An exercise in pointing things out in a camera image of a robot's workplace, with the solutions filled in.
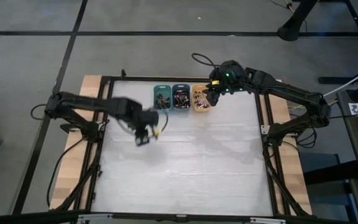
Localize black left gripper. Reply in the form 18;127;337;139
125;101;160;147

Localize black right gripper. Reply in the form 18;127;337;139
205;60;249;108

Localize yellow plastic bin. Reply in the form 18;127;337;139
191;84;213;113

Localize blue plastic bin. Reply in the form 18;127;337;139
172;83;191;111

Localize teal plastic bin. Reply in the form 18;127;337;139
153;84;173;111

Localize black stand pole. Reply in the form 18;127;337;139
277;0;319;42

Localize black crossbeam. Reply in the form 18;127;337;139
0;210;358;224

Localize dark desk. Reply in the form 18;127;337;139
336;79;358;186

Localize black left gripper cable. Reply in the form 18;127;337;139
154;111;169;138

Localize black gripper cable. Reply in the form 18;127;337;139
191;52;221;68
154;111;169;138

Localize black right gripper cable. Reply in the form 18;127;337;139
191;52;221;68

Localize black cable bundle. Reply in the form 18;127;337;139
264;146;310;217
56;146;104;212

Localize silver metal bracket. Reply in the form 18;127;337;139
77;213;114;223
249;217;287;224

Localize black floor cable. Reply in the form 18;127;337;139
46;138;85;208

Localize black looped cables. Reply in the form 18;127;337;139
295;124;319;149

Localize black shoulder cable loop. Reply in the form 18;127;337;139
30;103;48;121

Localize thin yellow cable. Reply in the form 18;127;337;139
289;100;339;110

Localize black metal leg frame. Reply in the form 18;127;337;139
318;0;358;85

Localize thin black cable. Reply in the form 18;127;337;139
329;113;358;120

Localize white cable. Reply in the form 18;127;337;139
323;62;358;98

